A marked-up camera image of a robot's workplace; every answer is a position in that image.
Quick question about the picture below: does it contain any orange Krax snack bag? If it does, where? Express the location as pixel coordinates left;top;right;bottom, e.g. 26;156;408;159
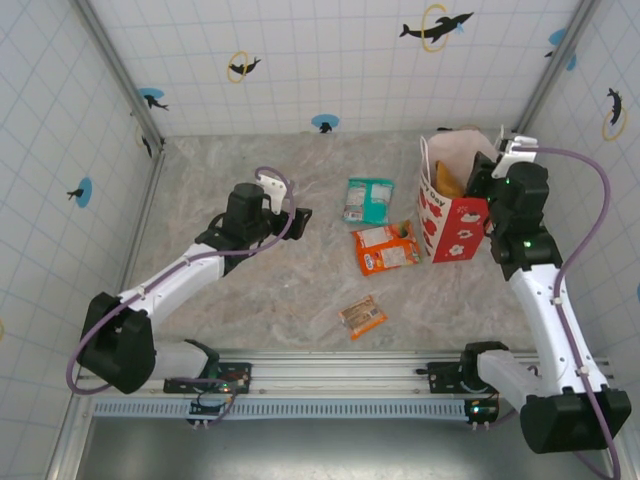
432;159;467;200

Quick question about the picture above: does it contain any red white paper bag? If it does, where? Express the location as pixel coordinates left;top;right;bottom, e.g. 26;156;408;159
418;127;504;265

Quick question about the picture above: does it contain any teal snack bag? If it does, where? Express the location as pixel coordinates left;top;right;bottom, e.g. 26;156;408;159
341;177;396;226

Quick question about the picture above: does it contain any orange white snack bag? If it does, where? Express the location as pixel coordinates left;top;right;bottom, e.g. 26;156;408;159
351;219;424;278

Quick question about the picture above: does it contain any small orange brown snack pack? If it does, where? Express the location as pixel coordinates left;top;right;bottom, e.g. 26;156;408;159
338;294;389;342

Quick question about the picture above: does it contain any blue circle dolphin sticker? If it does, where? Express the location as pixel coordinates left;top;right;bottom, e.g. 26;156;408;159
310;113;340;134
544;27;579;71
67;177;94;209
138;87;170;112

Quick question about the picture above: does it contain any grey metal panel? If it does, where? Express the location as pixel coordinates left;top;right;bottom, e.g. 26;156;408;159
74;417;616;480

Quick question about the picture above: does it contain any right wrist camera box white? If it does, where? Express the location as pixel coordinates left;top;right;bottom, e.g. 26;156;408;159
492;133;540;180

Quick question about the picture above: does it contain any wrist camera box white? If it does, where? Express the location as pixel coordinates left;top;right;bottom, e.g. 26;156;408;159
256;168;296;216
492;133;540;180

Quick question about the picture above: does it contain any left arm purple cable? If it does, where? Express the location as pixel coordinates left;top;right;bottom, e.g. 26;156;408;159
66;166;296;424

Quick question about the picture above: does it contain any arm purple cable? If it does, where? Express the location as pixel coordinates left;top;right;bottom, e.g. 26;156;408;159
66;166;296;424
494;144;624;480

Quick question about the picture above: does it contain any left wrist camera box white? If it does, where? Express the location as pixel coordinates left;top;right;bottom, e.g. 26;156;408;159
256;168;296;216

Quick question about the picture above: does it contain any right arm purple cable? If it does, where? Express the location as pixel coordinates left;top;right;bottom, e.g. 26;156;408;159
494;144;624;480

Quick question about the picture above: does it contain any aluminium frame post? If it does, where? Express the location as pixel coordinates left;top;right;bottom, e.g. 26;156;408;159
512;0;601;141
69;0;166;151

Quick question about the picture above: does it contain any large dolphin yellow ring sticker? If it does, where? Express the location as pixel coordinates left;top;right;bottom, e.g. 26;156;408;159
398;3;475;54

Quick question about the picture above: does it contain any small dolphin yellow ring sticker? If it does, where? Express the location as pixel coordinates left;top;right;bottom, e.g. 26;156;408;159
227;49;263;84

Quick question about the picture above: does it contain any aluminium mounting rail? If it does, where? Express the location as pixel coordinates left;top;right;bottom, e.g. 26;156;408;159
74;349;619;399

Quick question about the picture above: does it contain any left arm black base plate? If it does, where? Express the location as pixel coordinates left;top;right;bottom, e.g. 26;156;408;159
163;361;253;396

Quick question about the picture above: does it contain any white slotted cable duct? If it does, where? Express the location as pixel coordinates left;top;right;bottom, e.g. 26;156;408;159
92;398;474;420

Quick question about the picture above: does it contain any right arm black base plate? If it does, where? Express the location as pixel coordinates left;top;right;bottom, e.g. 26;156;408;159
417;360;521;396

